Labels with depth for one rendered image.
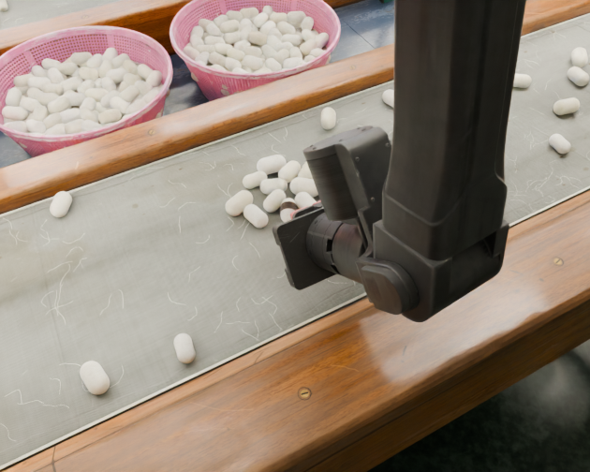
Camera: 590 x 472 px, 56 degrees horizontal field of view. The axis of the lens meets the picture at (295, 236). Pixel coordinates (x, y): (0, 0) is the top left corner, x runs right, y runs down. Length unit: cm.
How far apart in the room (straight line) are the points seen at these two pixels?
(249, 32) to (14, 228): 49
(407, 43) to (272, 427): 33
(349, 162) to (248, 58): 52
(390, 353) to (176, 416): 20
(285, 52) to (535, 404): 97
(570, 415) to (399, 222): 115
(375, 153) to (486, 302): 23
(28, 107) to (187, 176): 28
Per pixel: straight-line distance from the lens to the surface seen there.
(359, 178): 39
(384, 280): 36
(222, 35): 98
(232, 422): 49
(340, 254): 45
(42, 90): 91
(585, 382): 151
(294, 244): 51
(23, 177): 73
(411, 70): 31
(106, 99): 86
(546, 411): 144
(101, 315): 60
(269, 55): 91
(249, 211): 63
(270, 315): 57
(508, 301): 59
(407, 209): 34
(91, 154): 73
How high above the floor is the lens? 122
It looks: 50 degrees down
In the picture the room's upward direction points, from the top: straight up
